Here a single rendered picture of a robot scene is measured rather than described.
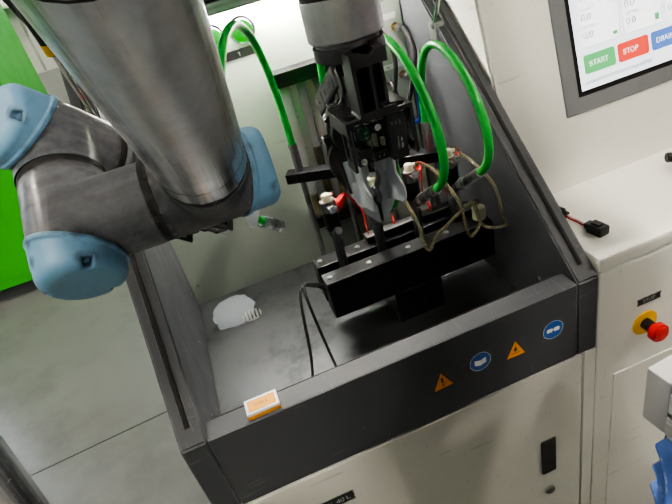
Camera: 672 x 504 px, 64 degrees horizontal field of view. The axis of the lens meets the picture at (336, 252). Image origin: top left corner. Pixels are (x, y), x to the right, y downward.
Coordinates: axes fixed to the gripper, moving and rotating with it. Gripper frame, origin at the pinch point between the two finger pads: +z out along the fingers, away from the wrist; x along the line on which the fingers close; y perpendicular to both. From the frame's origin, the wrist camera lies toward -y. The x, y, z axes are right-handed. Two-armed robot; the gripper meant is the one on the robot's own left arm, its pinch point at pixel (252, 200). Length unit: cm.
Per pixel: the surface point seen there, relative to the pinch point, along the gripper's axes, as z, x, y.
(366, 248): 33.3, 1.1, 1.0
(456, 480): 46, 8, 45
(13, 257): 117, -268, -68
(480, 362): 31.4, 20.0, 24.8
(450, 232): 38.9, 16.2, 0.1
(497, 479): 55, 13, 46
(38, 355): 108, -225, -5
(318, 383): 13.5, 0.0, 25.8
